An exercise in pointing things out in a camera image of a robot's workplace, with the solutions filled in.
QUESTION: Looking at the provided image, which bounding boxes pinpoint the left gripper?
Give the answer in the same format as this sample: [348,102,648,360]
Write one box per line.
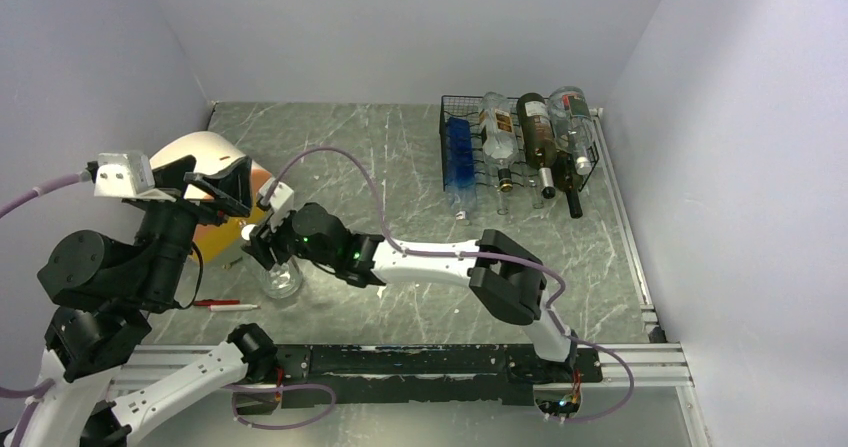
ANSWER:
[137,153,254,304]

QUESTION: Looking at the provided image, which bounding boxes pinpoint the black wire wine rack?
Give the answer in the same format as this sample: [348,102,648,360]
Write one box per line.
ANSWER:
[439,87,599,198]

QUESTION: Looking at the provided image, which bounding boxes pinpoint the red pen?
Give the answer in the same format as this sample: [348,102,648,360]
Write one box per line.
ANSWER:
[191,299,241,307]

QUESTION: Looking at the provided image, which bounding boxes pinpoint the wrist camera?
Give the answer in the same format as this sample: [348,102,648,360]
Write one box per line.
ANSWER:
[92,151,155,199]
[257,178,294,230]

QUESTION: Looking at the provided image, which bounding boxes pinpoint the clear bottle with label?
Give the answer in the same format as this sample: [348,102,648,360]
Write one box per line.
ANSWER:
[479,92,519,193]

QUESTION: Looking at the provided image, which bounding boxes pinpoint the small clear glass bottle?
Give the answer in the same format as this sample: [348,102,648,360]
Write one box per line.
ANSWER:
[496,191,510,216]

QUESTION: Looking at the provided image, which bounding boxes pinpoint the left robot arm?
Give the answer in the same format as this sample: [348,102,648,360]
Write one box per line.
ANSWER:
[1,151,281,446]

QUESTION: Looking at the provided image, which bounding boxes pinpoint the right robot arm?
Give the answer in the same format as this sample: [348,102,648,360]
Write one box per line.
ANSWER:
[242,203,578,381]

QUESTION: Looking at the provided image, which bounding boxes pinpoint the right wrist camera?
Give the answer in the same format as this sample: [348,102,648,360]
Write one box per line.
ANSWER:
[257,178,294,230]

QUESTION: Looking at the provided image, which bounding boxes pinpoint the clear round bottle white cap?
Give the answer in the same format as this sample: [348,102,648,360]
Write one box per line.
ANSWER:
[243,253,305,300]

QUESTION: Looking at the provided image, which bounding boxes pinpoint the dark green wine bottle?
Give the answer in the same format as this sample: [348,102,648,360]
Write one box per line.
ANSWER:
[552,152,583,219]
[516,92,557,199]

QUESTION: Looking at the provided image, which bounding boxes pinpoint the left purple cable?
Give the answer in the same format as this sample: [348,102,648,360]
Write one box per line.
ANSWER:
[0,172,91,447]

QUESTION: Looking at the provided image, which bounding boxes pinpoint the white and orange drum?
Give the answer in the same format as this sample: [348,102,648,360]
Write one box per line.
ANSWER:
[149,132,274,266]

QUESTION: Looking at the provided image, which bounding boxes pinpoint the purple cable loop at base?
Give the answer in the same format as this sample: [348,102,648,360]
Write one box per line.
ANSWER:
[231,382,338,431]

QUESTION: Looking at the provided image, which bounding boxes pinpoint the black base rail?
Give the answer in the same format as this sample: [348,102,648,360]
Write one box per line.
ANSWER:
[266,344,603,408]

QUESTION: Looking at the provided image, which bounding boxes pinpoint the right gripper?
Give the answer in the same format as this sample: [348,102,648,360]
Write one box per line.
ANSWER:
[241,206,337,272]

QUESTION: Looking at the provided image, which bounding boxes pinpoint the dark green wine bottle front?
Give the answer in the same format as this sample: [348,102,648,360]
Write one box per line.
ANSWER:
[552,152,583,219]

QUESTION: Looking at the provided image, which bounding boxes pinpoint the white pen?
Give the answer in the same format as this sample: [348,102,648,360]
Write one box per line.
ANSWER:
[208,304,261,312]

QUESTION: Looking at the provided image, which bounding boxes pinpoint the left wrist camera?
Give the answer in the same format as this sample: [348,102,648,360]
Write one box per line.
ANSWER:
[92,151,155,199]

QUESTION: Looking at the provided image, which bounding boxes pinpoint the clear slim glass bottle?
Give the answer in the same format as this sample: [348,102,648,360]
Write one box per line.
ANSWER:
[527,178,544,209]

